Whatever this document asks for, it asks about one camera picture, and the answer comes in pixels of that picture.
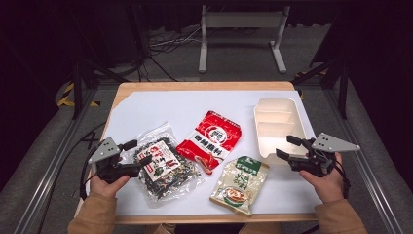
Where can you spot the person's left hand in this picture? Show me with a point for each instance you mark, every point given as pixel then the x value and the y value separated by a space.
pixel 105 188

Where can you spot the aluminium floor rail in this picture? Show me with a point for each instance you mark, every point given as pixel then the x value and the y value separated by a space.
pixel 48 175
pixel 367 169

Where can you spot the clear dried seaweed packet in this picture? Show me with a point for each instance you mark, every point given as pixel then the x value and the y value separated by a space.
pixel 168 182

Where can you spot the white table sheet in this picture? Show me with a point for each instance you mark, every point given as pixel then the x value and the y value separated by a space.
pixel 195 104

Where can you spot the person's leg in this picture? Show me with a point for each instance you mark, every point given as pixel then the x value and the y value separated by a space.
pixel 162 229
pixel 259 228

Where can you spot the red seasoning packet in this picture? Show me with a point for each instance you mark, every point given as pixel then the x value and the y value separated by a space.
pixel 211 139

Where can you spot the yellow and black floor tape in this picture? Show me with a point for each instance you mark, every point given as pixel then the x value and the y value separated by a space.
pixel 66 94

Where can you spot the wooden table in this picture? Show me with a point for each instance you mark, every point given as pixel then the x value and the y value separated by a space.
pixel 201 85

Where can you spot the grey metal stand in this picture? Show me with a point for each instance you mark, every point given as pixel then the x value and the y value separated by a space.
pixel 243 19

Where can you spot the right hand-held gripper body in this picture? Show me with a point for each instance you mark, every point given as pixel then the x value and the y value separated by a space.
pixel 324 143

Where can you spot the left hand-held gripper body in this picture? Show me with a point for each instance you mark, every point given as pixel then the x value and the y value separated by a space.
pixel 105 152

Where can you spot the green and cream seasoning packet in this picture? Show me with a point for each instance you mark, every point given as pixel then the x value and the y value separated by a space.
pixel 238 185

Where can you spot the person's right leg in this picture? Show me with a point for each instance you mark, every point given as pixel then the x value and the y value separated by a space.
pixel 259 228

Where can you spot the white divided plastic container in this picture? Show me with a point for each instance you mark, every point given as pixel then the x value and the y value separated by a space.
pixel 276 130

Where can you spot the person's left leg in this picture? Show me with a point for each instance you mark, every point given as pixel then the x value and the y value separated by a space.
pixel 162 229

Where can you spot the person's right hand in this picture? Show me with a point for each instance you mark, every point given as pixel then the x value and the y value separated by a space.
pixel 326 187

